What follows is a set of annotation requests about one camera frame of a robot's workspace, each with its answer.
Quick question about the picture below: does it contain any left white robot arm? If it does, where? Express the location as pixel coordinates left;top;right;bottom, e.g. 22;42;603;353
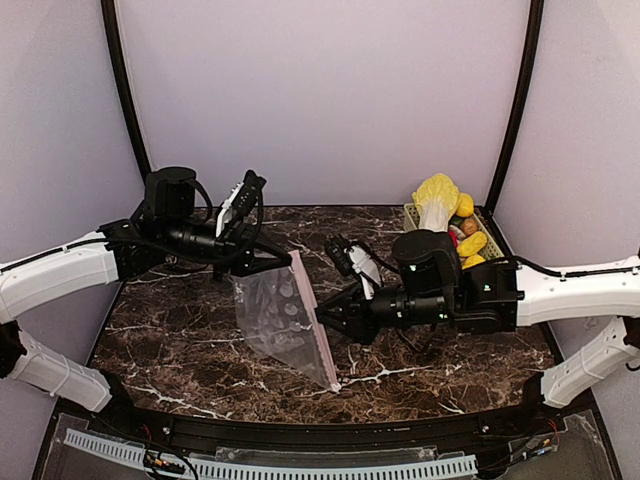
1;166;292;413

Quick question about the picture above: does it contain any right black frame post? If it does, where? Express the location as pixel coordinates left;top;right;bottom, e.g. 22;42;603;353
485;0;545;215

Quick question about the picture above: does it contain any white slotted cable duct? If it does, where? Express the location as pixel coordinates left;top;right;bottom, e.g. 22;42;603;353
63;428;479;480

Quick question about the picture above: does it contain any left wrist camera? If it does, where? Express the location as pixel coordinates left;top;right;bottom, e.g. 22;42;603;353
216;170;266;240

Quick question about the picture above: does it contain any yellow toy lemon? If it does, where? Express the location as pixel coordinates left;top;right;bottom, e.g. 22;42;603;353
455;193;475;218

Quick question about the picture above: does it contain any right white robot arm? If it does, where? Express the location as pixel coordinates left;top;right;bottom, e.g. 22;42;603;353
316;230;639;409

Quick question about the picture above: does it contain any clear zip top bag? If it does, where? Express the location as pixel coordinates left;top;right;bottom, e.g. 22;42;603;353
233;250;341;393

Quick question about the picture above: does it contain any black front table rail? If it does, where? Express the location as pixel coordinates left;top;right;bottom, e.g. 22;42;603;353
84;404;565;453

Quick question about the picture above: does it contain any yellow toy corn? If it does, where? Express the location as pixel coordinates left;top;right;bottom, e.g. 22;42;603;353
457;231;488;258

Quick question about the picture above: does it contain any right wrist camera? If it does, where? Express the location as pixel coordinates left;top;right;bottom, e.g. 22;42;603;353
324;235;383;300

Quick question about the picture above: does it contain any toy napa cabbage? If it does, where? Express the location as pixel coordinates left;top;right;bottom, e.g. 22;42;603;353
412;173;460;232

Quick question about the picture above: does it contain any brown toy potato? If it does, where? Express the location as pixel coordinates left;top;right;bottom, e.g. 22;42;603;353
460;217;479;237

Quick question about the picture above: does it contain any red toy pepper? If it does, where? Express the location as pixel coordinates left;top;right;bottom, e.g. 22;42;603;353
447;230;459;247

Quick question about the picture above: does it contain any black frame post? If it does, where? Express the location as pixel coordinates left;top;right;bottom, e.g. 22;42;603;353
485;0;545;215
100;0;152;180

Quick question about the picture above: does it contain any green perforated plastic basket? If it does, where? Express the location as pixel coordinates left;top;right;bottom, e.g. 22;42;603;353
402;202;504;261

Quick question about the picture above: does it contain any left black frame post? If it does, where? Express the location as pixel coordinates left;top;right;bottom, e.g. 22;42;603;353
100;0;152;180

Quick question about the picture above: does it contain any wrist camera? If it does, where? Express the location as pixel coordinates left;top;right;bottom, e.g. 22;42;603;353
216;170;266;240
324;235;383;300

